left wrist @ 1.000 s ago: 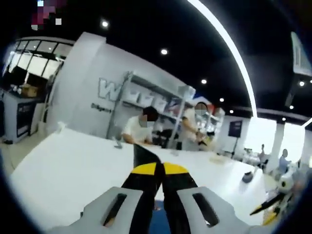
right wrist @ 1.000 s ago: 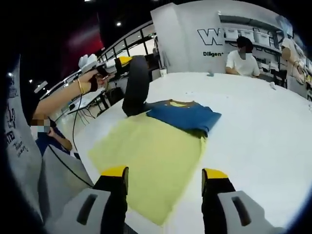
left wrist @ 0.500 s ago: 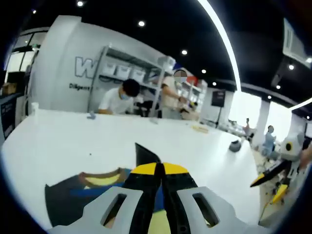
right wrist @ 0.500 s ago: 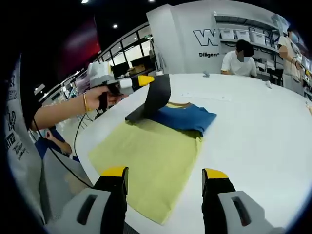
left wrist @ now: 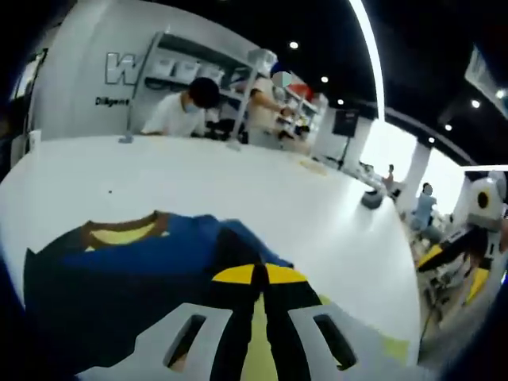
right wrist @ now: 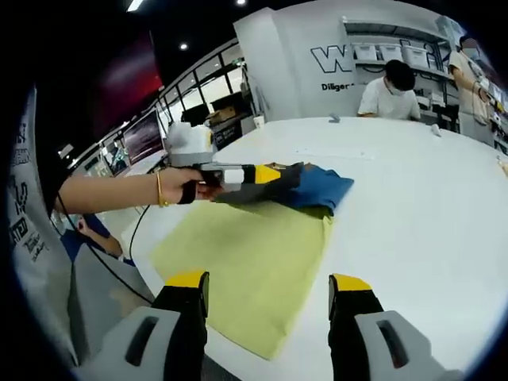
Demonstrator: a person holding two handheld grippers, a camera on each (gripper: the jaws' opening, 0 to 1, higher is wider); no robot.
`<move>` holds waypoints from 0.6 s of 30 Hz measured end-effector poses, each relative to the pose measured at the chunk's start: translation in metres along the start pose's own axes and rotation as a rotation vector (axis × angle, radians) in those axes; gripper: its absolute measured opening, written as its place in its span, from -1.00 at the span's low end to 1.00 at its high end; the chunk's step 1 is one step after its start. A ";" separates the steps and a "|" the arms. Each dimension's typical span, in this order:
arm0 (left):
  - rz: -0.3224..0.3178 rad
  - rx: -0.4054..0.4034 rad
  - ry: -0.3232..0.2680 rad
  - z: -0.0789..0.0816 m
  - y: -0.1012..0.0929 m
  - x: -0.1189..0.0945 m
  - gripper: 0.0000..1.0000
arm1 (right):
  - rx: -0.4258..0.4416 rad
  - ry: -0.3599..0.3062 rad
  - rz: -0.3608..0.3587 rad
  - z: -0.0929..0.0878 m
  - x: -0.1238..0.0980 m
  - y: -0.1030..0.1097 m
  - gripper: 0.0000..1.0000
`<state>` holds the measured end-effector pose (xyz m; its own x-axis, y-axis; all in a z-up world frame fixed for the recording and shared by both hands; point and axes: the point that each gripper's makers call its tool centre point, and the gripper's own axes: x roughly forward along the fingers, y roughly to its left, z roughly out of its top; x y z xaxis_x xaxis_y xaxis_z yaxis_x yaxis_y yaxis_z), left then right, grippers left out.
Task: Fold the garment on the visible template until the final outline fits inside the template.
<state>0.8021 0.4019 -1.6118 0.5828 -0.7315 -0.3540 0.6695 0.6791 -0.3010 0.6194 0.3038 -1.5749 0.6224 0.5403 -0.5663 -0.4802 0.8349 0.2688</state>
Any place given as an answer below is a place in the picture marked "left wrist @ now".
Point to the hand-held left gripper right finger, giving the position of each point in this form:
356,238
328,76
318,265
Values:
289,313

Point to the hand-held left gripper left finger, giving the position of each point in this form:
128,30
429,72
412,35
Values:
228,313

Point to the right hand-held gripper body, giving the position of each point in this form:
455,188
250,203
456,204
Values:
490,214

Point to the blue and yellow garment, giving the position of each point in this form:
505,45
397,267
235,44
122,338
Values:
119,278

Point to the black round object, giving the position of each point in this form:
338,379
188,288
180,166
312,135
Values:
372,200

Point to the beige cloth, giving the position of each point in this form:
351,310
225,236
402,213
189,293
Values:
313,166

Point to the black sign on stand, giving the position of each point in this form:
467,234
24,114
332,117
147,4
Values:
345,121

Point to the ceiling light strip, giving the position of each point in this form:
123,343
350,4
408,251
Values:
371,59

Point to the grey metal shelf rack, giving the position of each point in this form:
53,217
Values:
146,79

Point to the white paper cup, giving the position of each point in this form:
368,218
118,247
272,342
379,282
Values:
35,141

